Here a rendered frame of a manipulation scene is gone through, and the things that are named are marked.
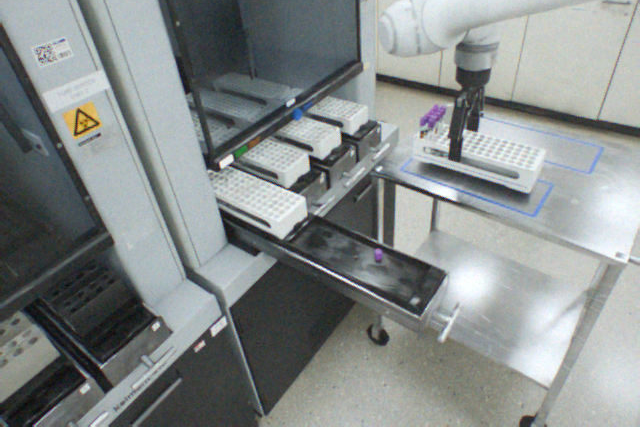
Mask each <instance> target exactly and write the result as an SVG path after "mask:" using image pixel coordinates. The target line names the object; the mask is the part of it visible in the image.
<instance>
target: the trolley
mask: <svg viewBox="0 0 640 427"><path fill-rule="evenodd" d="M481 113H484V117H483V118H481V117H480V124H479V131H478V133H480V134H484V135H488V136H492V137H495V138H499V139H503V140H507V141H511V142H515V143H519V144H523V145H527V146H535V147H539V148H543V149H546V150H547V152H546V156H545V159H544V163H543V166H542V170H541V173H540V175H539V177H538V179H537V181H536V182H535V184H534V186H533V188H532V190H531V192H530V193H525V192H522V191H518V190H515V189H512V188H508V187H506V186H505V185H502V184H499V183H496V182H493V181H490V180H486V179H483V178H480V177H476V176H473V175H470V174H466V173H463V172H460V171H456V170H453V169H450V168H446V167H443V166H440V165H436V164H434V163H431V162H430V163H428V162H424V161H421V160H418V159H414V158H413V157H412V154H413V139H414V136H415V135H416V134H417V133H418V132H419V131H420V126H419V127H418V128H416V129H415V130H414V131H413V132H412V133H411V134H410V135H409V136H408V137H406V138H405V139H404V140H403V141H402V142H401V143H399V144H398V145H396V146H395V147H394V148H393V149H392V150H391V151H390V152H389V153H387V154H386V155H385V156H384V157H383V158H382V159H381V160H380V161H379V162H377V163H376V164H375V165H374V166H373V167H372V168H371V169H370V175H371V188H372V239H374V240H376V241H378V242H381V243H383V180H386V181H388V182H391V183H394V184H396V185H399V186H402V187H404V188H407V189H410V190H412V191H415V192H418V193H420V194H423V195H426V196H428V197H431V198H434V199H433V209H432V218H431V228H430V235H429V236H428V237H427V239H426V240H425V241H424V242H423V243H422V245H421V246H420V247H419V248H418V250H417V251H416V252H415V253H414V255H413V257H416V258H418V259H420V260H422V261H425V262H427V263H429V264H432V265H433V266H435V267H438V268H440V269H442V270H445V271H447V272H450V275H449V280H448V287H447V293H446V295H445V297H444V298H443V300H442V301H441V303H440V305H439V306H438V308H437V310H436V311H438V312H440V313H442V314H444V315H446V316H448V317H449V316H450V314H451V313H452V311H453V309H454V308H455V306H456V304H457V302H462V303H463V304H464V307H463V309H462V310H461V312H460V314H459V316H458V318H457V319H456V321H455V323H454V325H453V326H452V328H451V330H450V332H449V334H448V335H447V337H449V338H451V339H453V340H455V341H458V342H460V343H462V344H464V345H466V346H467V347H469V348H471V349H473V350H475V351H477V352H478V353H480V354H482V355H484V356H485V357H487V358H488V359H490V360H492V361H494V362H496V363H498V364H499V365H501V366H503V367H505V368H507V369H509V370H510V371H512V372H514V373H516V374H518V375H520V376H521V377H523V378H525V379H527V380H529V381H531V382H532V383H534V384H536V385H538V386H539V387H540V388H542V389H544V390H547V392H546V394H545V396H544V399H543V401H542V403H541V405H540V407H539V409H538V411H537V412H536V414H535V417H534V416H531V415H524V416H522V417H521V420H520V422H519V425H520V427H548V426H547V425H546V424H545V420H546V418H547V416H548V414H549V412H550V410H551V408H552V406H553V404H554V402H555V400H556V398H557V396H558V394H559V392H560V391H561V389H562V388H563V386H564V384H565V382H566V380H567V378H568V376H569V374H570V372H571V370H572V368H573V366H574V364H575V362H576V360H577V358H578V356H579V354H580V352H581V351H582V349H583V347H584V345H585V343H586V341H587V339H588V337H589V335H590V333H591V331H592V329H593V328H594V326H595V323H596V320H597V318H598V316H599V314H600V313H601V311H602V309H603V307H604V305H605V303H606V301H607V299H608V297H609V295H610V293H611V291H612V289H613V287H614V285H615V283H616V281H617V279H618V277H619V275H620V273H621V272H622V270H623V269H625V268H626V266H627V265H628V263H631V264H634V265H637V266H640V258H638V257H635V256H632V255H631V252H632V249H633V246H634V243H635V240H636V237H637V234H638V231H639V228H640V149H638V148H630V147H626V146H621V145H617V144H613V143H609V142H605V141H601V140H598V139H594V138H590V137H585V136H581V135H577V134H573V133H569V132H565V131H561V130H557V129H553V128H549V127H545V126H541V125H537V124H533V123H529V122H525V121H521V120H516V119H512V118H508V117H504V116H500V115H496V114H493V113H489V112H485V111H483V112H482V111H481ZM441 202H443V203H446V204H449V205H451V206H454V207H457V208H459V209H462V210H465V211H467V212H473V213H475V214H478V215H481V216H483V217H486V218H489V219H491V220H494V221H496V222H498V223H501V224H504V225H506V226H509V227H512V228H514V229H517V230H520V231H522V232H525V233H528V234H530V235H533V236H536V237H538V238H541V239H544V240H547V241H548V242H551V243H554V244H556V245H559V246H562V247H564V248H567V249H570V250H572V251H575V252H578V253H580V254H583V255H586V256H588V257H591V258H594V259H596V260H599V261H600V263H599V266H598V269H597V270H596V273H595V275H594V277H593V279H592V281H591V284H590V286H589V288H588V290H585V289H582V288H580V287H578V286H575V285H573V284H570V283H568V282H565V281H563V280H561V279H558V278H556V277H553V276H551V275H549V274H547V273H542V272H540V271H537V270H535V269H533V268H530V267H528V266H525V265H523V264H520V263H518V262H516V261H513V260H511V259H508V258H506V257H503V256H501V255H499V254H496V253H494V252H492V251H490V250H488V249H485V248H483V247H480V246H478V245H475V244H473V243H471V242H468V241H466V240H463V239H461V238H458V237H456V236H454V235H451V234H449V233H446V232H444V231H441V230H439V229H437V228H438V219H439V212H440V203H441ZM366 332H367V335H368V337H369V338H370V340H371V341H372V342H374V343H375V344H377V345H379V346H386V345H387V343H388V342H389V336H388V334H387V332H386V331H385V330H384V324H383V323H382V315H381V314H379V313H377V312H375V311H373V324H371V325H369V327H368V328H367V329H366ZM570 341H571V343H570ZM569 344H570V345H569Z"/></svg>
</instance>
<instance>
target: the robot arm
mask: <svg viewBox="0 0 640 427"><path fill-rule="evenodd" d="M591 1H594V0H400V1H398V2H396V3H394V4H393V5H391V6H390V7H389V8H387V9H386V10H384V11H383V12H382V14H381V16H380V19H379V21H378V24H377V34H378V39H379V42H380V44H381V46H382V48H383V49H384V50H385V51H386V52H387V53H388V54H390V55H393V56H396V57H403V58H410V57H416V56H420V55H423V56H425V55H430V54H433V53H436V52H439V51H442V50H445V49H447V48H449V47H452V46H455V52H454V64H455V65H456V73H455V80H456V82H457V83H459V84H460V85H461V86H462V88H461V89H460V91H459V95H458V96H459V97H455V98H454V107H453V112H452V117H451V122H450V126H449V131H448V135H447V139H449V140H450V143H449V151H448V160H450V161H454V162H457V163H460V161H461V155H462V148H463V141H464V137H462V135H463V132H464V128H465V125H466V130H468V131H472V132H476V133H478V131H479V124H480V117H481V118H483V117H484V113H481V111H482V112H483V111H484V101H485V85H486V84H487V83H489V81H490V79H491V73H492V72H491V67H492V66H493V65H494V64H495V63H496V57H497V52H498V46H499V43H500V41H499V40H500V36H501V33H502V30H503V28H504V26H505V24H506V20H512V19H517V18H521V17H525V16H530V15H534V14H539V13H542V12H547V11H551V10H555V9H560V8H564V7H569V6H573V5H578V4H582V3H587V2H591ZM466 105H467V106H469V107H466ZM469 112H470V115H469ZM471 115H472V116H471ZM466 122H467V124H466Z"/></svg>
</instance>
